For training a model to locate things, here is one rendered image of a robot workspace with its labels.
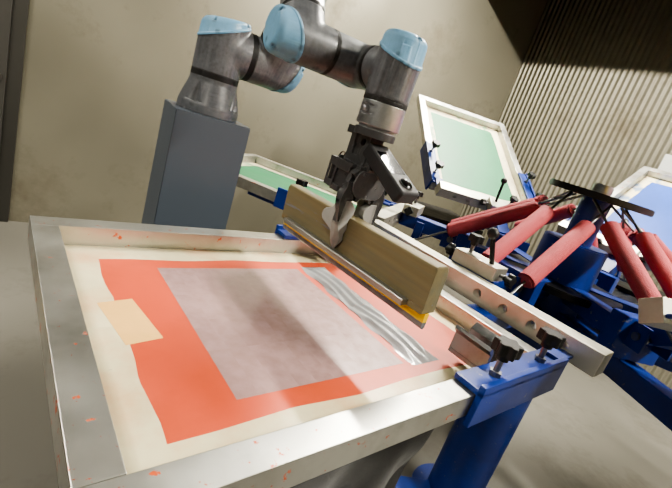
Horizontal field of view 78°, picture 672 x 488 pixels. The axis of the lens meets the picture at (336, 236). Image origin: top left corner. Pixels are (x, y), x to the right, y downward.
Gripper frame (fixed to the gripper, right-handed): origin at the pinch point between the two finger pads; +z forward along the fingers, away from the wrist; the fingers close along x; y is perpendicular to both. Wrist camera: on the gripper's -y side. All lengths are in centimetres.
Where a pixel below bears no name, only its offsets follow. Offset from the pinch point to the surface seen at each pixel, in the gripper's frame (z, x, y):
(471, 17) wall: -142, -286, 232
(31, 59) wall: 5, 33, 274
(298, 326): 13.6, 8.5, -4.4
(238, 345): 13.6, 20.8, -7.4
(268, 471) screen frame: 10.2, 28.8, -29.5
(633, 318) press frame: 4, -78, -28
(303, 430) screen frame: 10.0, 23.2, -26.7
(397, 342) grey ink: 12.9, -7.2, -12.9
